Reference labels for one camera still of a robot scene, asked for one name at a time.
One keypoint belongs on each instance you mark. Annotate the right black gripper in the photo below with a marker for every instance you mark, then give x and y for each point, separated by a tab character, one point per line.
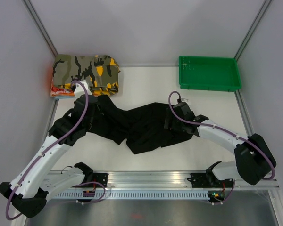
170	115

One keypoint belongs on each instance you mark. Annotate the green plastic tray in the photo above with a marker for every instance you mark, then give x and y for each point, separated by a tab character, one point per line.
209	73

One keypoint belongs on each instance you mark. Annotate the orange folded trousers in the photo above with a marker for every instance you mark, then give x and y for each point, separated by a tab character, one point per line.
63	91

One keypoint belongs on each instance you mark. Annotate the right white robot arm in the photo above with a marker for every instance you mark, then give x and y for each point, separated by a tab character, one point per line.
253	159

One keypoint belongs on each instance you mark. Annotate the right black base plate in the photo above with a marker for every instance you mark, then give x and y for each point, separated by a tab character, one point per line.
199	180

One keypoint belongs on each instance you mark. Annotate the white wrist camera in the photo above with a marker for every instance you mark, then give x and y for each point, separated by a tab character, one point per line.
180	100
80	88

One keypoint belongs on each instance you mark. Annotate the white slotted cable duct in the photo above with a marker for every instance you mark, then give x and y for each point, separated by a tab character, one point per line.
135	194

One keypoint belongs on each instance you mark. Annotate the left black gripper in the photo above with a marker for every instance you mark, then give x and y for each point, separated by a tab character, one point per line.
98	113

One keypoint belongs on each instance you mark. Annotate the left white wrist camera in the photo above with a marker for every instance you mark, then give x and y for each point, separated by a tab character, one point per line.
80	88

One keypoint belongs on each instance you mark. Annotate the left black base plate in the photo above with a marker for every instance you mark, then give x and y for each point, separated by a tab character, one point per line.
102	178

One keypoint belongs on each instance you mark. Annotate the black trousers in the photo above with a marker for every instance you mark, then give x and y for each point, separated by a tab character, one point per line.
142	128

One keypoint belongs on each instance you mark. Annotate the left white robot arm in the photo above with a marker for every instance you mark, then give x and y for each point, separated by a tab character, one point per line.
29	192

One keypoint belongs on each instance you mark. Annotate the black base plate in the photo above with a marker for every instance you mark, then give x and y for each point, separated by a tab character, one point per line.
102	178
199	180

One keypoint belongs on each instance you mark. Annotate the camouflage folded trousers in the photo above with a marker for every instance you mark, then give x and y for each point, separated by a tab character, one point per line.
99	71

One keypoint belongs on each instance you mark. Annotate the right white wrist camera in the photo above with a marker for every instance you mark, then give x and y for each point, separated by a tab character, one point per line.
180	100

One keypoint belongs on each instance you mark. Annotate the aluminium mounting rail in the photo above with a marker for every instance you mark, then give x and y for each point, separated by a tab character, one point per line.
163	180

